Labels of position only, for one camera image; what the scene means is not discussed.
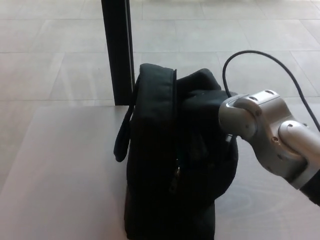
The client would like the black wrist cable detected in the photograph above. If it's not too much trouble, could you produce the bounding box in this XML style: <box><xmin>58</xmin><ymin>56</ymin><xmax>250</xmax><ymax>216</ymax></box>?
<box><xmin>222</xmin><ymin>50</ymin><xmax>320</xmax><ymax>131</ymax></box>

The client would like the black vertical post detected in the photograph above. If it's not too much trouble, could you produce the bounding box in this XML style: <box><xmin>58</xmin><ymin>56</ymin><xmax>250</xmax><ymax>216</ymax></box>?
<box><xmin>101</xmin><ymin>0</ymin><xmax>135</xmax><ymax>107</ymax></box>

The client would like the black fabric bag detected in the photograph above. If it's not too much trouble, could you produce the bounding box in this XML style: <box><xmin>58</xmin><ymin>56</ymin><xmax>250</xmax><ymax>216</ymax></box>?
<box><xmin>113</xmin><ymin>63</ymin><xmax>240</xmax><ymax>240</ymax></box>

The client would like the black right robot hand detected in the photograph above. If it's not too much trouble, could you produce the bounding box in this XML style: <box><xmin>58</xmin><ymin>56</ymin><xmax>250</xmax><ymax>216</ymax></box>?
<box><xmin>185</xmin><ymin>89</ymin><xmax>238</xmax><ymax>111</ymax></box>

